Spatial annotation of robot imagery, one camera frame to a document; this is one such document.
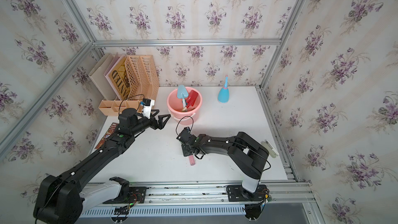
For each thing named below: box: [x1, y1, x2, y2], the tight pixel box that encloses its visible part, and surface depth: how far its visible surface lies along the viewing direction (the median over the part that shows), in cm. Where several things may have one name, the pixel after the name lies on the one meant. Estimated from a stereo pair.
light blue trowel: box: [177, 84, 189, 108], surface depth 98 cm
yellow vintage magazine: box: [108, 56, 131, 100], surface depth 100 cm
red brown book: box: [94, 122, 119, 150], surface depth 95 cm
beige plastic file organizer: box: [98, 54, 160, 117], surface depth 107 cm
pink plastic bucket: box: [166, 87, 203, 126], surface depth 93 cm
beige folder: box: [88, 53, 118, 101], surface depth 92 cm
